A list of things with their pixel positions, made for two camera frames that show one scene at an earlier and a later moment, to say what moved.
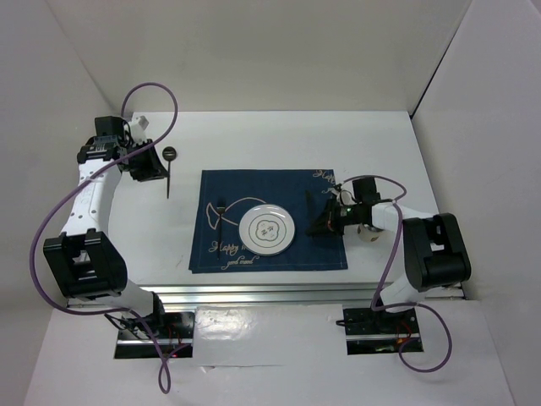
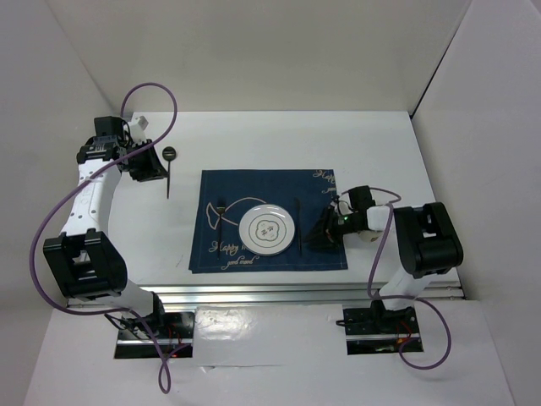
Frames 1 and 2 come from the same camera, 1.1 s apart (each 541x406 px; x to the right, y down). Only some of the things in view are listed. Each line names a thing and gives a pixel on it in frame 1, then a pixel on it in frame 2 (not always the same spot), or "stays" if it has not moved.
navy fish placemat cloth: (224, 196) stays
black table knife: (309, 210) to (298, 225)
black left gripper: (154, 169) stays
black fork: (221, 209) stays
